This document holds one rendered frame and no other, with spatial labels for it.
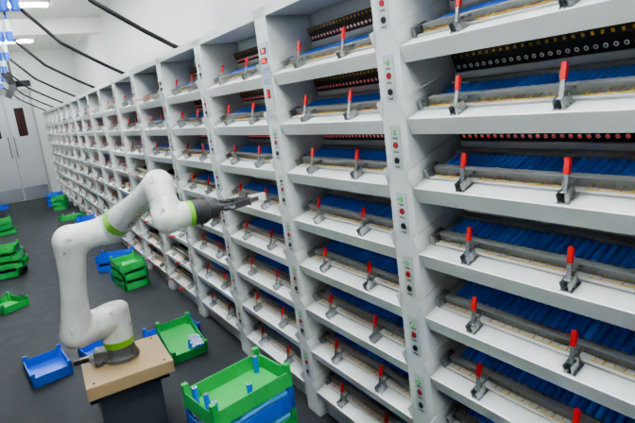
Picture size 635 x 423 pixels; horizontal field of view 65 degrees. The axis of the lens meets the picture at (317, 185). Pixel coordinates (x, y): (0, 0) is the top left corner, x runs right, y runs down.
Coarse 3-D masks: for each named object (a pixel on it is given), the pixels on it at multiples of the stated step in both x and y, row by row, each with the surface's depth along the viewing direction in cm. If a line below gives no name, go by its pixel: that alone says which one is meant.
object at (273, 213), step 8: (248, 176) 263; (232, 184) 259; (224, 192) 256; (232, 192) 257; (240, 208) 243; (248, 208) 234; (256, 208) 227; (272, 208) 219; (280, 208) 206; (264, 216) 223; (272, 216) 215; (280, 216) 208
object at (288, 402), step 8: (288, 392) 168; (280, 400) 165; (288, 400) 168; (272, 408) 163; (280, 408) 165; (288, 408) 168; (192, 416) 164; (256, 416) 159; (264, 416) 161; (272, 416) 163
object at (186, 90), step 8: (192, 72) 305; (176, 80) 292; (184, 80) 311; (192, 80) 270; (168, 88) 306; (176, 88) 292; (184, 88) 294; (192, 88) 270; (168, 96) 306; (176, 96) 289; (184, 96) 278; (192, 96) 269; (200, 96) 259
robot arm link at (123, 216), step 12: (144, 180) 175; (156, 180) 174; (168, 180) 176; (132, 192) 184; (144, 192) 176; (156, 192) 173; (168, 192) 174; (120, 204) 190; (132, 204) 184; (144, 204) 181; (108, 216) 194; (120, 216) 190; (132, 216) 188; (120, 228) 194
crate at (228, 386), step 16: (256, 352) 180; (240, 368) 178; (272, 368) 176; (288, 368) 167; (208, 384) 169; (224, 384) 173; (240, 384) 172; (256, 384) 171; (272, 384) 163; (288, 384) 167; (192, 400) 158; (224, 400) 164; (240, 400) 155; (256, 400) 159; (208, 416) 151; (224, 416) 151
